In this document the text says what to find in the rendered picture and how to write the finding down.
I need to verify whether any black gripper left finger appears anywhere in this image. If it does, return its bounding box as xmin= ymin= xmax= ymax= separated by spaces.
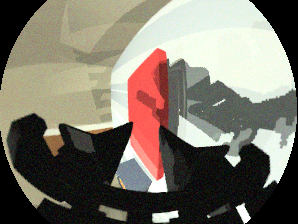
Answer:
xmin=59 ymin=120 xmax=134 ymax=185

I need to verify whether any red lid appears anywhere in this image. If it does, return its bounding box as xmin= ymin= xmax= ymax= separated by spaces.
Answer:
xmin=128 ymin=48 xmax=169 ymax=180

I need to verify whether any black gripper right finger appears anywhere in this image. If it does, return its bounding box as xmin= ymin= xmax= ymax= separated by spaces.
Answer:
xmin=158 ymin=125 xmax=230 ymax=192

